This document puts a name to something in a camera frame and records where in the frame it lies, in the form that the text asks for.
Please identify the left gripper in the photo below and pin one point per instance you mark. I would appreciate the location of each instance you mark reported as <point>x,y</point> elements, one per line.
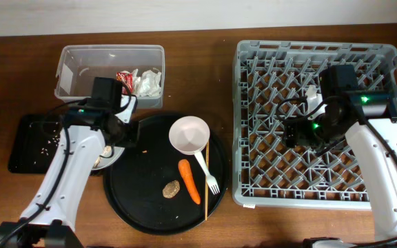
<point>134,135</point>

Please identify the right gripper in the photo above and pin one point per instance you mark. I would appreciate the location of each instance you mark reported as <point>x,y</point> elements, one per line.
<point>295,135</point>

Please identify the grey round plate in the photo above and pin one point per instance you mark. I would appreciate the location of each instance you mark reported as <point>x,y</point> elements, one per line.
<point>108,157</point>

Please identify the red snack wrapper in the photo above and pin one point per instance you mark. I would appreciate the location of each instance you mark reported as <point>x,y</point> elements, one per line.
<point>127,81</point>

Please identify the white tissue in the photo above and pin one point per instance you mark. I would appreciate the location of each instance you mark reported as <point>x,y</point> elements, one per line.
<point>148,84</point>

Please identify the pink bowl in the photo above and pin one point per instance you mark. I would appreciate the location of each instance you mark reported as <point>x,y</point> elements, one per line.
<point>189,135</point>

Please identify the rice and peanut scraps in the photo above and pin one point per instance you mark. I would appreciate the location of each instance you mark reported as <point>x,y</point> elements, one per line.
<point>43,138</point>

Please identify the orange carrot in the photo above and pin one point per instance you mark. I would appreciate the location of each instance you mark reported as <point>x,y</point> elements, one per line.
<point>186,174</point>

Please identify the white plastic fork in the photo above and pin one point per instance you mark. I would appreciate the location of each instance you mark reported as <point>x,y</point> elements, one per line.
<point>210,179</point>

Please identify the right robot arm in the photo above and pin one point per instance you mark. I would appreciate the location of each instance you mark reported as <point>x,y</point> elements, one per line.
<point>340,110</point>

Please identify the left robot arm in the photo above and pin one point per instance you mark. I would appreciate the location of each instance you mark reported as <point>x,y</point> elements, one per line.
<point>89,125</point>

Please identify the grey dishwasher rack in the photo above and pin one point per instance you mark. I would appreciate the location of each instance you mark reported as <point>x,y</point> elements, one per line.
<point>267,74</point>

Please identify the round black tray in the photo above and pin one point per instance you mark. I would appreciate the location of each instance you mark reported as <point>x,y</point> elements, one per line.
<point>134,183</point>

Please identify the clear plastic bin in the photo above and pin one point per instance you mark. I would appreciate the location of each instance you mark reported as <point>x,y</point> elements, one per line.
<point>79,65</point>

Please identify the black rectangular tray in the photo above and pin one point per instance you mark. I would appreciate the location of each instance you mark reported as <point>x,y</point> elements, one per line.
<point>23,161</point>

